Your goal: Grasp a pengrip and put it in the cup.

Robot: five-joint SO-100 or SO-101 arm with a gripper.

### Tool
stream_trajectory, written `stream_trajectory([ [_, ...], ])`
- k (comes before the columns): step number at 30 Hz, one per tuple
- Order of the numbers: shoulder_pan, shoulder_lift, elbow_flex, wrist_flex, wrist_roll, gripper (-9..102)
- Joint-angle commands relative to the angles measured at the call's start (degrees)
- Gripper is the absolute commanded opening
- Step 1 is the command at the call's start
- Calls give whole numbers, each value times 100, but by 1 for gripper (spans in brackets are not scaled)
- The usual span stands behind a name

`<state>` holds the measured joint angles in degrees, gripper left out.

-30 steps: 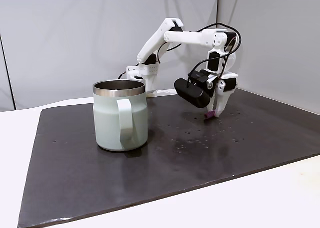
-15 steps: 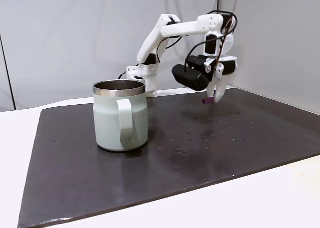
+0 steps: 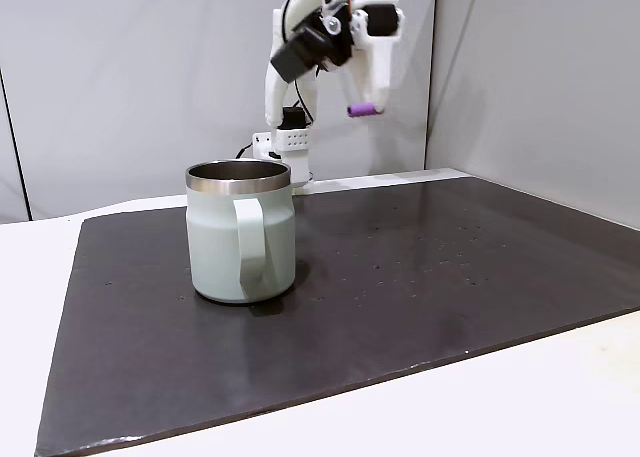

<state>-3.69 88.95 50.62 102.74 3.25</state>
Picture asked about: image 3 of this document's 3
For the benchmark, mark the black table mat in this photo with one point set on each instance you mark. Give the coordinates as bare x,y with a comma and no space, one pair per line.
400,287

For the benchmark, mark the pale green steel cup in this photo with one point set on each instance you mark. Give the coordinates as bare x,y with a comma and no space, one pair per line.
220,247

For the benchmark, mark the purple ribbed pen grip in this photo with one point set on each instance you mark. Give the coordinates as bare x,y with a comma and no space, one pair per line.
362,110

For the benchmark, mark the black camera box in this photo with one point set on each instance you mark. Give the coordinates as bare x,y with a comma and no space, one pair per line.
300,52

